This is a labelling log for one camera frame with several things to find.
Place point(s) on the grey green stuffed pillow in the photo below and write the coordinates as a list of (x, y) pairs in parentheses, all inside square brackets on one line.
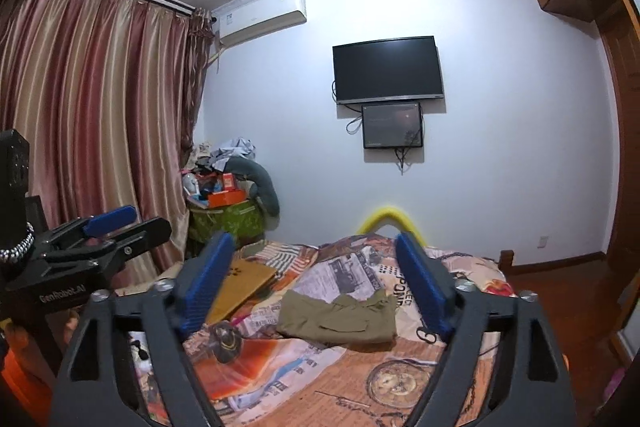
[(262, 188)]

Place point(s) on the striped pink beige curtain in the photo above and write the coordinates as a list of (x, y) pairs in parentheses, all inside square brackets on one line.
[(107, 93)]

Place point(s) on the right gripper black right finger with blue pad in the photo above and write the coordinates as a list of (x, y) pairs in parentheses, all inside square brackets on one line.
[(500, 352)]

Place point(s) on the wooden bed post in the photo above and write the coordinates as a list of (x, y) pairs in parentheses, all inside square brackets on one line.
[(505, 263)]

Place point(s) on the newspaper print bed cover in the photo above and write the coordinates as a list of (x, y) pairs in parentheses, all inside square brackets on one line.
[(254, 375)]

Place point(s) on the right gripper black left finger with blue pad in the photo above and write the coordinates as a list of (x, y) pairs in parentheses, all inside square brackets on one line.
[(97, 384)]

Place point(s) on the wooden wardrobe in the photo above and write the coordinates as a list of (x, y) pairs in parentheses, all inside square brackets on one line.
[(596, 78)]

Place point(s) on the small black wall monitor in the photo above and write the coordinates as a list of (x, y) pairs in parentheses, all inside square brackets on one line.
[(387, 126)]

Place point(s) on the green patterned storage basket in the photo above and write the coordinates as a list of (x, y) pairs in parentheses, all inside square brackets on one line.
[(243, 221)]

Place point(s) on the yellow hoop behind bed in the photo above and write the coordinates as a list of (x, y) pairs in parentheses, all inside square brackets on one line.
[(391, 215)]

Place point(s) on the white wall socket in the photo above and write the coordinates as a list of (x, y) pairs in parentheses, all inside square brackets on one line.
[(542, 242)]

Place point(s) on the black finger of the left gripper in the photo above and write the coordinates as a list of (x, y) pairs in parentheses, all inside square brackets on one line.
[(137, 240)]

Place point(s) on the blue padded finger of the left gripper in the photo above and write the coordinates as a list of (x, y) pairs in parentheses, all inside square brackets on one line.
[(111, 221)]

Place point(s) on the olive green pants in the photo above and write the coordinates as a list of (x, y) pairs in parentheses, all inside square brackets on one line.
[(345, 321)]

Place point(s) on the white air conditioner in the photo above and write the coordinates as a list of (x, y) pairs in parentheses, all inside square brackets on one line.
[(258, 18)]

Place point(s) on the cardboard piece on bed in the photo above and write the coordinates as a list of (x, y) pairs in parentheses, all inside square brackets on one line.
[(242, 281)]

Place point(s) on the orange box in basket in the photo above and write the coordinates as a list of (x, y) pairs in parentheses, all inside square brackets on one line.
[(226, 192)]

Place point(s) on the orange sleeve left forearm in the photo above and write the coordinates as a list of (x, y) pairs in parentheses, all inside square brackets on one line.
[(33, 395)]

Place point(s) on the wall mounted black television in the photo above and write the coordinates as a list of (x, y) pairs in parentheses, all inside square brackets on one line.
[(387, 70)]

